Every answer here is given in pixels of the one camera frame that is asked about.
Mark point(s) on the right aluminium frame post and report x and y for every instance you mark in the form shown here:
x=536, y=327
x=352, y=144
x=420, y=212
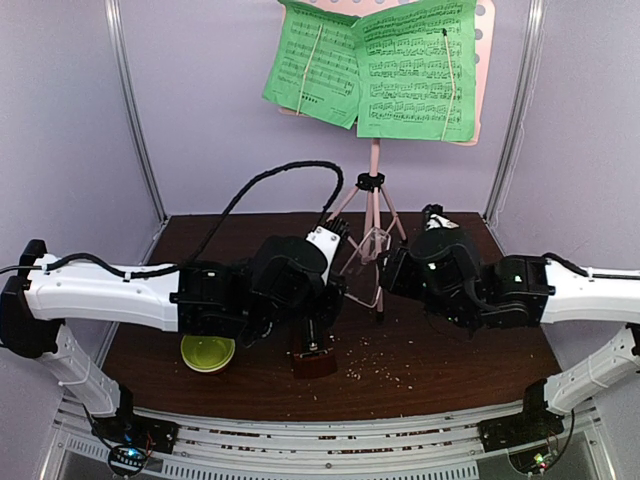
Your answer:
x=524, y=93

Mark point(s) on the pink music stand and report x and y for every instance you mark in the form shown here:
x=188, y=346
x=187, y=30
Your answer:
x=380, y=210

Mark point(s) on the green sheet music page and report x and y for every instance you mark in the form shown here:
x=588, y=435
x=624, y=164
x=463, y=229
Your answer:
x=315, y=71
x=417, y=72

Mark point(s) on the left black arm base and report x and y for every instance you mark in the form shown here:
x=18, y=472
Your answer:
x=127, y=427

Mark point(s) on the aluminium frame post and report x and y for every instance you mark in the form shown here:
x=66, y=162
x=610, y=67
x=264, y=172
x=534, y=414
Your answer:
x=118, y=42
x=524, y=93

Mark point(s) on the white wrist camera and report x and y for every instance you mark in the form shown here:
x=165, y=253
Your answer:
x=433, y=217
x=329, y=237

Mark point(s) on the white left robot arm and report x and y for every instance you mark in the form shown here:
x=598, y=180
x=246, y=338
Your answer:
x=45, y=291

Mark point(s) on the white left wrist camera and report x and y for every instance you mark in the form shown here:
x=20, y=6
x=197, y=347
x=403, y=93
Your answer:
x=329, y=237

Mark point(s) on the green plastic bowl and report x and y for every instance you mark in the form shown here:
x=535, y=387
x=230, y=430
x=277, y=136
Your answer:
x=207, y=354

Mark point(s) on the green sheet music right page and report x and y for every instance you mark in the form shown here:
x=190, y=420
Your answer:
x=417, y=72

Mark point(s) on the left aluminium frame post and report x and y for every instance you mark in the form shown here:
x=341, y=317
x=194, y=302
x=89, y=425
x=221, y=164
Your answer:
x=118, y=42

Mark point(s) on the brown wooden metronome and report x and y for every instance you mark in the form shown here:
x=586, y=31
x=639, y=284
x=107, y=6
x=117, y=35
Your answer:
x=312, y=353

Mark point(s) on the green sheet music left page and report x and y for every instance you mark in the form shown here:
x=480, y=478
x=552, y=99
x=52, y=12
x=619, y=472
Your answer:
x=315, y=71

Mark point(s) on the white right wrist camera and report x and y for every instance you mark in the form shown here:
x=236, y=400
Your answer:
x=433, y=217

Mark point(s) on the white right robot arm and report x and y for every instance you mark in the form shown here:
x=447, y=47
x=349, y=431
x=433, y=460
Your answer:
x=587, y=294

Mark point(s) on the clear plastic metronome cover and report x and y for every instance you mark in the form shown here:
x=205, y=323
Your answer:
x=361, y=270

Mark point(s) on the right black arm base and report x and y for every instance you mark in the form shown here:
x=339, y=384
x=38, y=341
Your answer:
x=533, y=423

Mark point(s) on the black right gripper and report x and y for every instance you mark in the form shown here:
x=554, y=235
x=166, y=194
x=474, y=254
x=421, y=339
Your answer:
x=393, y=273

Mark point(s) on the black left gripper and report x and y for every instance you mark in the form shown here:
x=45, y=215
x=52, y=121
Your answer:
x=328, y=313

